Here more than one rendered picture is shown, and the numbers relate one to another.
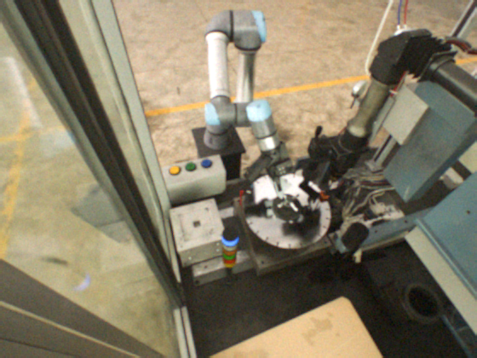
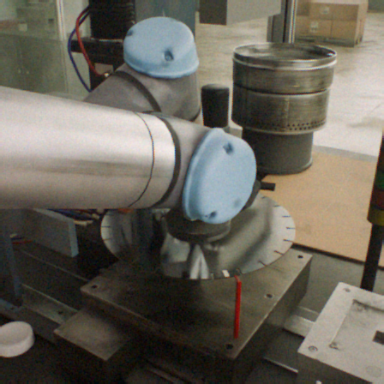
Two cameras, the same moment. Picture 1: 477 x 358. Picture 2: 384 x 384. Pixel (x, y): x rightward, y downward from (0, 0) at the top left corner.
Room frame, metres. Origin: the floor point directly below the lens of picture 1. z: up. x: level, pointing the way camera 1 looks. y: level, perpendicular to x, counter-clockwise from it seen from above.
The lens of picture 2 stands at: (1.00, 0.41, 1.36)
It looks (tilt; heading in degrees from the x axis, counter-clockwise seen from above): 27 degrees down; 235
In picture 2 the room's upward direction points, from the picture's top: straight up
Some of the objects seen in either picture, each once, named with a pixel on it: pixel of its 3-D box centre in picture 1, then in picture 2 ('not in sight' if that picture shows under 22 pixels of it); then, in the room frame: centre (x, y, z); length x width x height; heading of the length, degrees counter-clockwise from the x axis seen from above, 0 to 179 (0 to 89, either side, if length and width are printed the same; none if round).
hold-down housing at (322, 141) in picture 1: (315, 158); not in sight; (0.62, -0.23, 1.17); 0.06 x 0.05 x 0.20; 103
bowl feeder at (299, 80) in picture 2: not in sight; (279, 110); (-0.08, -0.63, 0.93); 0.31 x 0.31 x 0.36
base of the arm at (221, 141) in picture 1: (217, 132); not in sight; (1.10, 0.15, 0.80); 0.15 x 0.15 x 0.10
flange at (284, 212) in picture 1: (287, 204); (198, 215); (0.57, -0.18, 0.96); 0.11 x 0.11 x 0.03
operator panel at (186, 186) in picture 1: (192, 180); not in sight; (0.75, 0.22, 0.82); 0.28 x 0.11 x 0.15; 112
